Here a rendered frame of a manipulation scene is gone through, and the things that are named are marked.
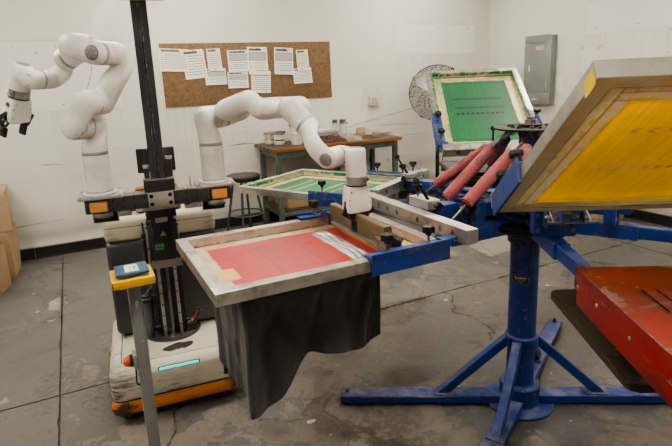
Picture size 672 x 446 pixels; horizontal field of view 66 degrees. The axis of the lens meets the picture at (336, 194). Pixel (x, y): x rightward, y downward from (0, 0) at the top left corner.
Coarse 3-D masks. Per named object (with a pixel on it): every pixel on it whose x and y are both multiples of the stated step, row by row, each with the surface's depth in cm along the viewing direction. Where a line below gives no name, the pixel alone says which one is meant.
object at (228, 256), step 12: (336, 228) 209; (264, 240) 197; (276, 240) 196; (300, 240) 195; (312, 240) 194; (348, 240) 193; (216, 252) 185; (228, 252) 185; (240, 252) 184; (228, 264) 173
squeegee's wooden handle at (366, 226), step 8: (336, 208) 201; (336, 216) 202; (360, 216) 185; (344, 224) 197; (360, 224) 185; (368, 224) 180; (376, 224) 175; (384, 224) 174; (360, 232) 186; (368, 232) 181; (376, 232) 176; (384, 232) 171; (376, 240) 177
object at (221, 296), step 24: (192, 240) 190; (216, 240) 194; (408, 240) 189; (192, 264) 165; (336, 264) 159; (360, 264) 159; (216, 288) 144; (240, 288) 143; (264, 288) 146; (288, 288) 149
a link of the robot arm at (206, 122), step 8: (200, 112) 208; (208, 112) 209; (200, 120) 209; (208, 120) 208; (216, 120) 211; (200, 128) 210; (208, 128) 210; (216, 128) 212; (200, 136) 212; (208, 136) 211; (216, 136) 212; (200, 144) 213; (208, 144) 211; (216, 144) 213
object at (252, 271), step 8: (320, 248) 185; (328, 248) 185; (336, 248) 184; (360, 248) 183; (368, 248) 183; (328, 256) 176; (336, 256) 176; (344, 256) 176; (240, 264) 172; (248, 264) 172; (256, 264) 172; (320, 264) 169; (328, 264) 169; (240, 272) 165; (248, 272) 165; (256, 272) 164; (264, 272) 164; (288, 272) 163; (240, 280) 158; (248, 280) 158; (256, 280) 158
